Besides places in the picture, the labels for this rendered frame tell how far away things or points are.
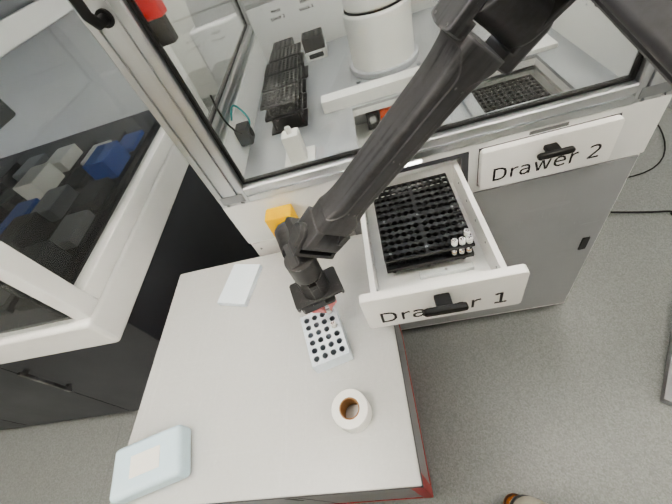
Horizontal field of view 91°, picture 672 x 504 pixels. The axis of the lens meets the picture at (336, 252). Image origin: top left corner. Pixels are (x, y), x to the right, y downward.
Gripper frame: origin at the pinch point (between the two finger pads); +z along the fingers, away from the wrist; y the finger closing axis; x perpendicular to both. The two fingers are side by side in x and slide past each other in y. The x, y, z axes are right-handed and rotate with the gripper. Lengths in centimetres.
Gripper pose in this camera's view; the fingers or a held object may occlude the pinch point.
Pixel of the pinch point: (327, 307)
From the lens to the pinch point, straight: 75.1
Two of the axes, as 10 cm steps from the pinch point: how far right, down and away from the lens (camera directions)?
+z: 2.4, 5.8, 7.8
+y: -9.1, 4.1, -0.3
